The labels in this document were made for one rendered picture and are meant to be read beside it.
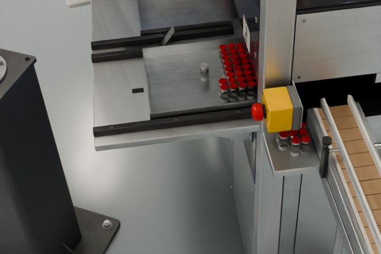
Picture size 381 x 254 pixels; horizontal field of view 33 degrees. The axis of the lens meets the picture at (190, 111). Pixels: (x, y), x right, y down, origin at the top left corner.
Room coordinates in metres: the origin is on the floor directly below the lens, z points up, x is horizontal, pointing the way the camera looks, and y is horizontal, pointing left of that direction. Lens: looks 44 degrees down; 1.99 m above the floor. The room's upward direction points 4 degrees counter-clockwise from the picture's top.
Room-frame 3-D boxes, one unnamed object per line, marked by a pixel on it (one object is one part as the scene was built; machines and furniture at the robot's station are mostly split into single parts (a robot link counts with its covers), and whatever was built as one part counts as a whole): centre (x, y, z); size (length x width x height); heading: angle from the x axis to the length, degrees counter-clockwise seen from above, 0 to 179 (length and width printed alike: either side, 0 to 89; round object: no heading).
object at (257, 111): (1.03, -0.15, 0.99); 0.04 x 0.04 x 0.04; 4
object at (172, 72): (1.27, -0.06, 0.90); 0.34 x 0.26 x 0.04; 94
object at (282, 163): (1.02, -0.24, 0.87); 0.14 x 0.13 x 0.02; 94
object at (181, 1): (1.61, -0.04, 0.90); 0.34 x 0.26 x 0.04; 94
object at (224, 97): (1.20, -0.09, 0.90); 0.02 x 0.02 x 0.05
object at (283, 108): (1.03, -0.20, 0.99); 0.08 x 0.07 x 0.07; 94
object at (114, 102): (1.44, 0.02, 0.87); 0.70 x 0.48 x 0.02; 4
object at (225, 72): (1.28, -0.10, 0.90); 0.18 x 0.02 x 0.05; 4
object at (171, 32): (1.43, 0.10, 0.91); 0.14 x 0.03 x 0.06; 93
